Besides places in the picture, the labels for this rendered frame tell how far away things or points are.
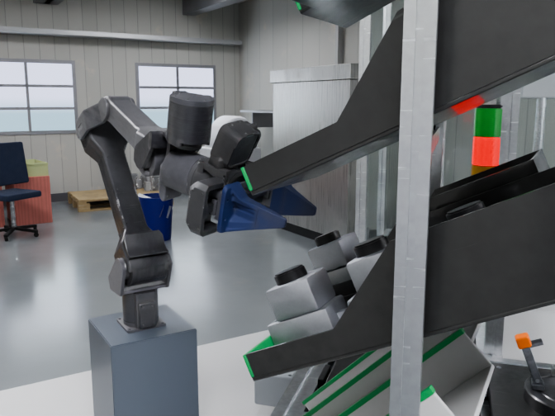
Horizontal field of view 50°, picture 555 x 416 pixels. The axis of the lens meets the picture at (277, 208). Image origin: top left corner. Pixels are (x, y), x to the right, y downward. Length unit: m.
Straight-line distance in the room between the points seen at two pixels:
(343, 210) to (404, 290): 5.25
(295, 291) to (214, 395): 0.70
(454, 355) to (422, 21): 0.32
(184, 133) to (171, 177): 0.06
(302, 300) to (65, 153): 8.60
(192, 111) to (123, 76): 8.52
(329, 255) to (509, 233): 0.29
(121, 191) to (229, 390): 0.46
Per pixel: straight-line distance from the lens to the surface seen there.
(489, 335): 1.18
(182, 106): 0.75
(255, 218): 0.68
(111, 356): 0.95
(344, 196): 5.62
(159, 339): 0.96
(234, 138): 0.70
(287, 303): 0.53
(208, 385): 1.24
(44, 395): 1.28
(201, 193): 0.66
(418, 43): 0.39
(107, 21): 9.27
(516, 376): 1.10
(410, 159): 0.39
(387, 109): 0.42
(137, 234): 0.95
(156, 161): 0.82
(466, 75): 0.41
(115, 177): 1.01
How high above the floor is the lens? 1.42
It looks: 10 degrees down
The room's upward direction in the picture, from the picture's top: straight up
